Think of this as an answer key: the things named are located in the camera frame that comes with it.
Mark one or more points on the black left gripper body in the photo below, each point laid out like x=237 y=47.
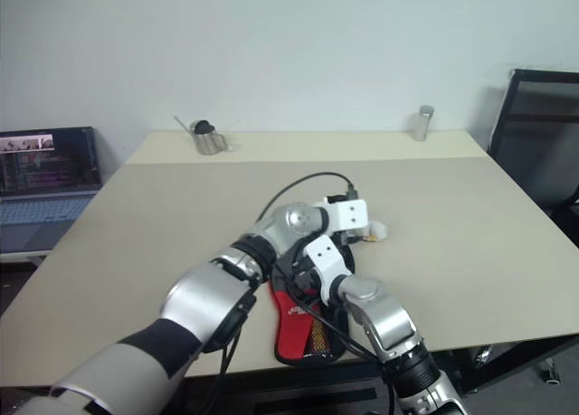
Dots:
x=350 y=236

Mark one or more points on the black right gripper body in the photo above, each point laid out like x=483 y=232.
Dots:
x=304 y=280

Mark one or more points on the black mesh zipper pouch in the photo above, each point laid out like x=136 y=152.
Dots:
x=294 y=317

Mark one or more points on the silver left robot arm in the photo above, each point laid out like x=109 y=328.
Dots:
x=208 y=293

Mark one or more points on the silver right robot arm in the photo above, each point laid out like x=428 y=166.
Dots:
x=384 y=315

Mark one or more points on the white ping pong ball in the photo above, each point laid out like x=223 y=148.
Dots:
x=379 y=229

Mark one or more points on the silver metal cylinder can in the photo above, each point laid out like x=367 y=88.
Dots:
x=421 y=125

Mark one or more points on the black object in cup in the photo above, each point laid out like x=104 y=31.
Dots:
x=202 y=127

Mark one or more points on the thin metal stick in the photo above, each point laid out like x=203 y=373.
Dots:
x=183 y=122

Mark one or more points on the black mesh office chair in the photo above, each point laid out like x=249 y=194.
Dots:
x=538 y=130

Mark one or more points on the open grey laptop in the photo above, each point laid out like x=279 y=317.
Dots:
x=45 y=198

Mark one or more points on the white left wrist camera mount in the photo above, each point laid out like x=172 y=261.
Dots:
x=348 y=214

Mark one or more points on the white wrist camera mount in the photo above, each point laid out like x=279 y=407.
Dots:
x=328 y=257
x=348 y=214

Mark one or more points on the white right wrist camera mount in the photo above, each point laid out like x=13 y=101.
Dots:
x=328 y=257

